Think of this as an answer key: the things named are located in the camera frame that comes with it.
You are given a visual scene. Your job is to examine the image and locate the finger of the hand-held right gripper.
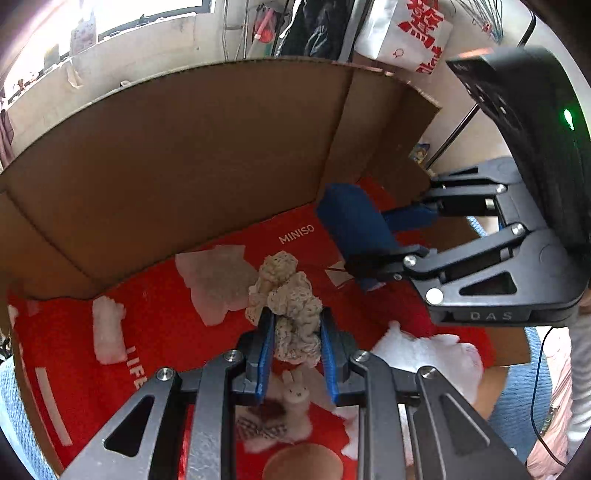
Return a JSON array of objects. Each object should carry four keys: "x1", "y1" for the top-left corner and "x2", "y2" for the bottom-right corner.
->
[
  {"x1": 344, "y1": 224, "x2": 527, "y2": 305},
  {"x1": 382, "y1": 157, "x2": 525, "y2": 234}
]

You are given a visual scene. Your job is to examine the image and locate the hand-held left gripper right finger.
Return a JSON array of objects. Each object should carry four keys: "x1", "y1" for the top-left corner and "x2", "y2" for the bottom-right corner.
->
[{"x1": 320, "y1": 307, "x2": 532, "y2": 480}]

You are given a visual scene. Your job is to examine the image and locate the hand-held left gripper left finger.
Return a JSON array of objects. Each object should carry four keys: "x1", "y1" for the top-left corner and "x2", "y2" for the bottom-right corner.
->
[{"x1": 60, "y1": 307, "x2": 278, "y2": 480}]

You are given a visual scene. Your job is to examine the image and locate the white bunny plush scrunchie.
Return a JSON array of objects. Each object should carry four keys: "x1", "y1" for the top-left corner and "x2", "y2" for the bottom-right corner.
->
[{"x1": 235, "y1": 367, "x2": 324, "y2": 455}]

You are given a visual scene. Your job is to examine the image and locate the blue sponge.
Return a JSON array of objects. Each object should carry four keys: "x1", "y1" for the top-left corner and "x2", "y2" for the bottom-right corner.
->
[{"x1": 316, "y1": 183, "x2": 400, "y2": 291}]

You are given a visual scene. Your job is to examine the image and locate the cream lace scrunchie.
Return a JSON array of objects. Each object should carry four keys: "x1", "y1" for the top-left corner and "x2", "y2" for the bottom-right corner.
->
[{"x1": 248, "y1": 251, "x2": 324, "y2": 367}]

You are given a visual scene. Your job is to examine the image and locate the white drawstring bag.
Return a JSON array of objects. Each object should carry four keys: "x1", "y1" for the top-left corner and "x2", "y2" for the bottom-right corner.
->
[{"x1": 175, "y1": 244, "x2": 259, "y2": 326}]

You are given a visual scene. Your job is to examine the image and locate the white mesh bath pouf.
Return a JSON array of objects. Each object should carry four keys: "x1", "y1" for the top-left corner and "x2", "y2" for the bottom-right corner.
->
[{"x1": 344, "y1": 320, "x2": 485, "y2": 460}]

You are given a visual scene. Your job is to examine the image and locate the round beige sponge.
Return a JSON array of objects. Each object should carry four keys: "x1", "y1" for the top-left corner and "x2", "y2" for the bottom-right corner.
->
[{"x1": 262, "y1": 443, "x2": 345, "y2": 480}]

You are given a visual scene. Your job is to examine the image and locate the white fluffy pad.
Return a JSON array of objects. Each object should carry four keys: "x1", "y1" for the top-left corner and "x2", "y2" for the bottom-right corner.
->
[{"x1": 92, "y1": 296, "x2": 127, "y2": 364}]

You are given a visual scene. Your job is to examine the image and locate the brown cardboard box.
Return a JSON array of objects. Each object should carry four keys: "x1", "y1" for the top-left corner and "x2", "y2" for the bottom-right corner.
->
[{"x1": 0, "y1": 55, "x2": 532, "y2": 480}]

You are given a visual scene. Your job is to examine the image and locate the person's right forearm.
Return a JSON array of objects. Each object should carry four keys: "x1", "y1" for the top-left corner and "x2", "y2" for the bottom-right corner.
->
[{"x1": 566, "y1": 295, "x2": 591, "y2": 462}]

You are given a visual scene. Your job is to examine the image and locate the black metal clothes rack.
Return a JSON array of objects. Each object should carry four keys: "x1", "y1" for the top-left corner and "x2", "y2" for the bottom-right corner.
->
[{"x1": 425, "y1": 14, "x2": 539, "y2": 169}]

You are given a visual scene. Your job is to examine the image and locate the white gift bag red print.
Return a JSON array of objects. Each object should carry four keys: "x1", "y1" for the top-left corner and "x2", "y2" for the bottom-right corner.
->
[{"x1": 353, "y1": 0, "x2": 455, "y2": 77}]

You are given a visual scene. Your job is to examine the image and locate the blue knitted blanket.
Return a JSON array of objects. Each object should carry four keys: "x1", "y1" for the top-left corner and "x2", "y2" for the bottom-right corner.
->
[{"x1": 0, "y1": 325, "x2": 552, "y2": 480}]

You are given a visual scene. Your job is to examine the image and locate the black jacket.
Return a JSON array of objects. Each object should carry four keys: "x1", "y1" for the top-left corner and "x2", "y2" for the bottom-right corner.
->
[{"x1": 279, "y1": 0, "x2": 370, "y2": 61}]

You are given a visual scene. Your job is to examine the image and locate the pink patterned pants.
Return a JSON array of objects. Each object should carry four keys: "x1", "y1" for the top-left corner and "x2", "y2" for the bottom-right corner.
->
[{"x1": 526, "y1": 323, "x2": 583, "y2": 480}]

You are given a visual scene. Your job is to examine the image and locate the pink red bundle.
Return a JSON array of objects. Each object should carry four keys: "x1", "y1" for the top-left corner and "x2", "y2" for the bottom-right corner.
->
[{"x1": 252, "y1": 4, "x2": 278, "y2": 44}]

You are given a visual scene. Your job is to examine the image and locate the metal crutch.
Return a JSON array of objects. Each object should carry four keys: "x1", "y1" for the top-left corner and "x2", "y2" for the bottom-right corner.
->
[{"x1": 222, "y1": 0, "x2": 250, "y2": 63}]

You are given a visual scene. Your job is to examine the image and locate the small picture card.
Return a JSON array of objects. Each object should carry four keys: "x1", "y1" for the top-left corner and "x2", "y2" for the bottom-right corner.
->
[{"x1": 69, "y1": 14, "x2": 98, "y2": 54}]

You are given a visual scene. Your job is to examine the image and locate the bunch of wire hangers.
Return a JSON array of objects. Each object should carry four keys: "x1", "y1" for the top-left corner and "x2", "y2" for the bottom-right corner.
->
[{"x1": 455, "y1": 0, "x2": 509, "y2": 42}]

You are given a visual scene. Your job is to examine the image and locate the black cable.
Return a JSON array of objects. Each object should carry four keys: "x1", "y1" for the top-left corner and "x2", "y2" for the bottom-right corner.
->
[{"x1": 530, "y1": 323, "x2": 571, "y2": 467}]

